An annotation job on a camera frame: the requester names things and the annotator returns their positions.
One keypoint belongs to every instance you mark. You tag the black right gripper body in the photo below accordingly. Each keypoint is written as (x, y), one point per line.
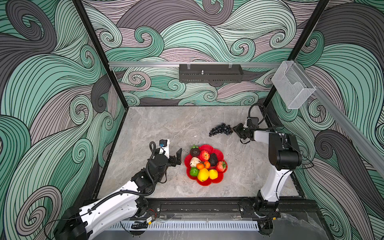
(247, 130)

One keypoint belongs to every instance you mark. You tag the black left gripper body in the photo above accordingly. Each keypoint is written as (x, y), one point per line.
(170, 161)

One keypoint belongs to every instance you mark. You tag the black fake grape bunch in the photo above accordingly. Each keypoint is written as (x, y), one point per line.
(221, 129)

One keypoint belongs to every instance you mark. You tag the dark purple fake plum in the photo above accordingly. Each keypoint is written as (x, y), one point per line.
(195, 151)

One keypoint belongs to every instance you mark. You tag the beige fake garlic bulb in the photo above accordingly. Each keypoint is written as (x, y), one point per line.
(194, 161)

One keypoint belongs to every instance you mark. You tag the green fake pepper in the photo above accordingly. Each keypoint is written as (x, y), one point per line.
(194, 172)

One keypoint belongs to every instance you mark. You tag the orange fake tomatoes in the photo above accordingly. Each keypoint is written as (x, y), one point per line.
(203, 165)

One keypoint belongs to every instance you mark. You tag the red fake apple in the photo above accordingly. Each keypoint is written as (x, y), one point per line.
(204, 156)

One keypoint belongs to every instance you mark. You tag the yellow fake lemon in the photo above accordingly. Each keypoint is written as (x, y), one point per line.
(203, 175)

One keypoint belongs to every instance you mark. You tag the dark fake avocado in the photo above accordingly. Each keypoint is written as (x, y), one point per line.
(213, 160)

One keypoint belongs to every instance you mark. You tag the yellow fake pepper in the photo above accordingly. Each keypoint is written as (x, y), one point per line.
(213, 174)

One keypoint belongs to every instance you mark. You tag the red fake strawberry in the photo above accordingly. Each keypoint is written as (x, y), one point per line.
(221, 166)

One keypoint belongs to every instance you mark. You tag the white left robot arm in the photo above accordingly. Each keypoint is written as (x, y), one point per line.
(89, 221)

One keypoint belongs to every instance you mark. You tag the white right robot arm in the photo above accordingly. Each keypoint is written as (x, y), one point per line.
(284, 157)

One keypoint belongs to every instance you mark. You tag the red flower-shaped fruit bowl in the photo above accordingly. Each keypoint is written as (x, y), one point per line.
(211, 150)

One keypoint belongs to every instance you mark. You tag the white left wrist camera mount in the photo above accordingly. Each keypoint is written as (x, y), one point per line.
(164, 147)

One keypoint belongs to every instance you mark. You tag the clear plastic wall bin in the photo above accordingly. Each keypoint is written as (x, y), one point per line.
(293, 84)

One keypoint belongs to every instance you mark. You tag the white slotted cable duct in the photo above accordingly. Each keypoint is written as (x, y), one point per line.
(203, 226)

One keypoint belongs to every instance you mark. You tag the black wall tray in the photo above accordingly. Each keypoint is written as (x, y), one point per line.
(212, 74)

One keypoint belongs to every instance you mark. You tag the aluminium back rail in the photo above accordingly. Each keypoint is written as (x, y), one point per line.
(166, 64)

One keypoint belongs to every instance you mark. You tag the aluminium rail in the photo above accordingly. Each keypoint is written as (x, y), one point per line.
(330, 95)
(166, 64)

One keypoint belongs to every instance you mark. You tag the black corner frame post right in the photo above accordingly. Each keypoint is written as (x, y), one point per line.
(308, 29)

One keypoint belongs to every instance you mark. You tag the black corner frame post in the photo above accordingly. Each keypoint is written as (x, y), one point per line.
(95, 41)
(308, 29)

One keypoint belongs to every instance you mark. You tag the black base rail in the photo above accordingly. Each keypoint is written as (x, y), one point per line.
(242, 207)

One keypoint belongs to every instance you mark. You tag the black corner frame post left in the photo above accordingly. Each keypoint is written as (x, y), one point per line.
(95, 41)

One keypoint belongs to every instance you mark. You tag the aluminium right rail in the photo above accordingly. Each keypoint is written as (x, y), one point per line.
(330, 95)

